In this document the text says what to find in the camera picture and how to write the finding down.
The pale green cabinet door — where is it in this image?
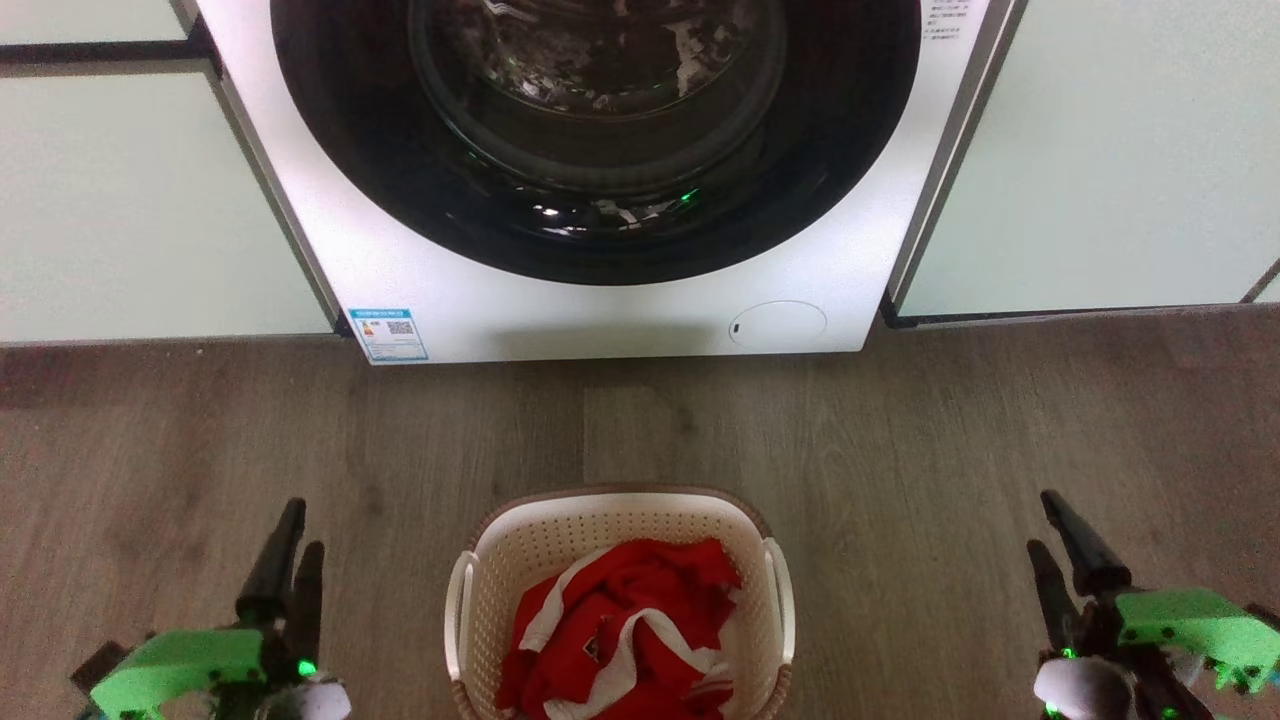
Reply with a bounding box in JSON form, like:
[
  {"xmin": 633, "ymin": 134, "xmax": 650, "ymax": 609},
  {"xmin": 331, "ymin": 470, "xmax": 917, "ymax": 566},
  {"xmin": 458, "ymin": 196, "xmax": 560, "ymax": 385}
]
[{"xmin": 895, "ymin": 0, "xmax": 1280, "ymax": 321}]

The white front-load washing machine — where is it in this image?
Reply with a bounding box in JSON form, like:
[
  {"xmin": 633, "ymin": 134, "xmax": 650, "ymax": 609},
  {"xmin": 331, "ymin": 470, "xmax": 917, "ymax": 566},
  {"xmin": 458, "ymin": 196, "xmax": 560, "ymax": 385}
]
[{"xmin": 196, "ymin": 0, "xmax": 1026, "ymax": 366}]

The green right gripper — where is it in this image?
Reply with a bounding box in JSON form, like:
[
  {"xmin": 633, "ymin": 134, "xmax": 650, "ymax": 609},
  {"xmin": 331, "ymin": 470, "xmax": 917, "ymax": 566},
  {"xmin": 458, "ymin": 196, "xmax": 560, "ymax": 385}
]
[{"xmin": 1026, "ymin": 489, "xmax": 1280, "ymax": 720}]

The black round washer door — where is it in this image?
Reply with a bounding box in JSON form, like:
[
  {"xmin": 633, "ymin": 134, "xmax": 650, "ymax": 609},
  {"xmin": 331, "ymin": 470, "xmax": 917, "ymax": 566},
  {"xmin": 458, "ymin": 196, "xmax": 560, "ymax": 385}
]
[{"xmin": 270, "ymin": 0, "xmax": 922, "ymax": 287}]

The cream perforated laundry basket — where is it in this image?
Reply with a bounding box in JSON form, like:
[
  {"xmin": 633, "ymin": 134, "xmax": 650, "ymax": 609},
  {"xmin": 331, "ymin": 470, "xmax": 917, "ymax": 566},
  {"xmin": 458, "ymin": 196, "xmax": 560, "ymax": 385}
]
[{"xmin": 444, "ymin": 486, "xmax": 797, "ymax": 720}]

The large pale green cabinet panel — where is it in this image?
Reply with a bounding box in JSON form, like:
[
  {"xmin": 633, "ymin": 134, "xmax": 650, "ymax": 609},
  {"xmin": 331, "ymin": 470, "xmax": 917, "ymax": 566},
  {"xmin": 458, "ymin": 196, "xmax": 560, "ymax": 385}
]
[{"xmin": 0, "ymin": 60, "xmax": 336, "ymax": 346}]

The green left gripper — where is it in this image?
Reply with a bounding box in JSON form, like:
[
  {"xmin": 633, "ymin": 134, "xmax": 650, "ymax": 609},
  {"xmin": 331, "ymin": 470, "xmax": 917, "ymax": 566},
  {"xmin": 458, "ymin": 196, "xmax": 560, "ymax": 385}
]
[{"xmin": 88, "ymin": 498, "xmax": 326, "ymax": 720}]

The narrow pale green cabinet panel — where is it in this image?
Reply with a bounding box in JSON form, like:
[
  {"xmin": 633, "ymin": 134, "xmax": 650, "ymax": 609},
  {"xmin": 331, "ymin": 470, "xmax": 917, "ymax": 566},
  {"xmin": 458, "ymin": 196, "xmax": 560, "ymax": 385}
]
[{"xmin": 0, "ymin": 0, "xmax": 191, "ymax": 46}]

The red and white garment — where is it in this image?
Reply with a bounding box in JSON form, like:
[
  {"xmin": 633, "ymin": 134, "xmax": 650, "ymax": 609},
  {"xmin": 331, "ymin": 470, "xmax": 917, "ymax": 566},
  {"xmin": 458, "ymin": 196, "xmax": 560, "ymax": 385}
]
[{"xmin": 495, "ymin": 538, "xmax": 746, "ymax": 720}]

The round white filter cover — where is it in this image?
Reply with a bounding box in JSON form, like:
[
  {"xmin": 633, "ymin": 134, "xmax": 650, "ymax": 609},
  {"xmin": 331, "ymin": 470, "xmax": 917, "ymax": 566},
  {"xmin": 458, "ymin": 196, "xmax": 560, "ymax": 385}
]
[{"xmin": 728, "ymin": 300, "xmax": 828, "ymax": 351}]

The blue energy label sticker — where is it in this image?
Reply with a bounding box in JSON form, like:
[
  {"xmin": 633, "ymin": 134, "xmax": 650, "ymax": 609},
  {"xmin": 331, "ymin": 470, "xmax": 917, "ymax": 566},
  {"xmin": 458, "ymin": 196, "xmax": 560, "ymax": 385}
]
[{"xmin": 347, "ymin": 308, "xmax": 430, "ymax": 363}]

